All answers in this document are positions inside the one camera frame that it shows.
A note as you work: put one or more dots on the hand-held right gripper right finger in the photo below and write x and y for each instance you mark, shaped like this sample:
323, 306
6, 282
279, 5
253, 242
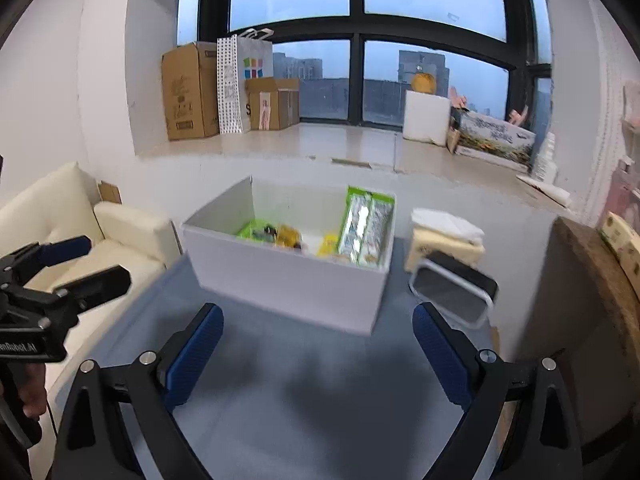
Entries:
442, 355

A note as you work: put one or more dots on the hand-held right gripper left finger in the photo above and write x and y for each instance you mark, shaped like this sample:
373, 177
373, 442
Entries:
195, 355

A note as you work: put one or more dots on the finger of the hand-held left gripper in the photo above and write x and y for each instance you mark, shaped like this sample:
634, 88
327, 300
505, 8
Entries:
67, 250
100, 285

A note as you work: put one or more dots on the white storage box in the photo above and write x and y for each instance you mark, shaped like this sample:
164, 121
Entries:
280, 285

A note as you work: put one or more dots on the olive green snack bag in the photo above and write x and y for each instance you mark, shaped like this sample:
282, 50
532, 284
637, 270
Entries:
246, 230

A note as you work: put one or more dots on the long green snack packet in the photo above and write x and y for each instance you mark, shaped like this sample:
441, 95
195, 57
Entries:
367, 225

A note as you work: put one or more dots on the yellow jelly cup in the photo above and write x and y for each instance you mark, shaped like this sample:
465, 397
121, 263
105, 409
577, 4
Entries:
289, 236

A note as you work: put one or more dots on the clear packet of yellow snacks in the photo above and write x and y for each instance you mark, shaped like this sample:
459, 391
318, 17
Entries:
328, 243

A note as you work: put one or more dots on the person's left hand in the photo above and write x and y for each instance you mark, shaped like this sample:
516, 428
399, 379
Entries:
32, 390

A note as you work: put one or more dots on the cream sofa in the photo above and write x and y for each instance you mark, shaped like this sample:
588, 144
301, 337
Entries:
60, 210

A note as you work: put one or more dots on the black and white bin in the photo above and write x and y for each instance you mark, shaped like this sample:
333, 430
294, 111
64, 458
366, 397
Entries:
450, 295

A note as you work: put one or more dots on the cardboard flap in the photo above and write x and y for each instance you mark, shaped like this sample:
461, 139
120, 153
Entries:
110, 192

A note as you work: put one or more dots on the cream tissue pack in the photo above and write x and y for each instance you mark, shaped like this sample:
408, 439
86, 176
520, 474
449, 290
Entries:
425, 247

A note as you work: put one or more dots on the white napkin stack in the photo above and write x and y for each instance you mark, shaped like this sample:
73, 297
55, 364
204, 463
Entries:
450, 222

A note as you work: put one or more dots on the wooden shelf board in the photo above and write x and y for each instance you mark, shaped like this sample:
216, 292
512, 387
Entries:
595, 310

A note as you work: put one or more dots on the rolled white paper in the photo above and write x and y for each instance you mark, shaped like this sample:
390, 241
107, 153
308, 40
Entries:
545, 190

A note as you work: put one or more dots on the large cardboard box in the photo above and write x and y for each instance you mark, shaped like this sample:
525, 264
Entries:
187, 90

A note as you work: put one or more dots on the beige tissue pack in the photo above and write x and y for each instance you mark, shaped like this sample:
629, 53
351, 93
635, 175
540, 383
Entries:
631, 260

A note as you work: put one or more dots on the green tissue pack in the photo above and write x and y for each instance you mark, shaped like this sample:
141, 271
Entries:
612, 227

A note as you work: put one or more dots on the white bottles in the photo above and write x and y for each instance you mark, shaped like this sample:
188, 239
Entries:
546, 160

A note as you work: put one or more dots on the landscape printed box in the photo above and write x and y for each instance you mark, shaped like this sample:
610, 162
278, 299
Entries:
492, 137

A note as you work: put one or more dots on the dotted white paper bag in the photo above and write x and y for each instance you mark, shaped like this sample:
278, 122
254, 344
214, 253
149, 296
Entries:
232, 85

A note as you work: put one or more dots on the white foam box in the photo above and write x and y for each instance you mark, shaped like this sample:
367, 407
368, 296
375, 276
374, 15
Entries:
425, 117

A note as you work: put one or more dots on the small open cardboard box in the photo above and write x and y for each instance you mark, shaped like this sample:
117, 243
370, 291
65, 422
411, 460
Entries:
272, 105

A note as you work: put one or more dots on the pink toy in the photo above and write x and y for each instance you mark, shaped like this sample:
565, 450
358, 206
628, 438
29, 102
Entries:
519, 115
457, 97

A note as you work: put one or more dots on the orange pomelo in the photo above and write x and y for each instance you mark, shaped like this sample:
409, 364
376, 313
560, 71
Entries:
423, 83

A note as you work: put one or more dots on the pink wall hanging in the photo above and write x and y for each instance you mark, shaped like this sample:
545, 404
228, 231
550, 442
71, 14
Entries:
627, 180

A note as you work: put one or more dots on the black window frame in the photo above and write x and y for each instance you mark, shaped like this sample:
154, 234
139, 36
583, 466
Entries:
356, 60

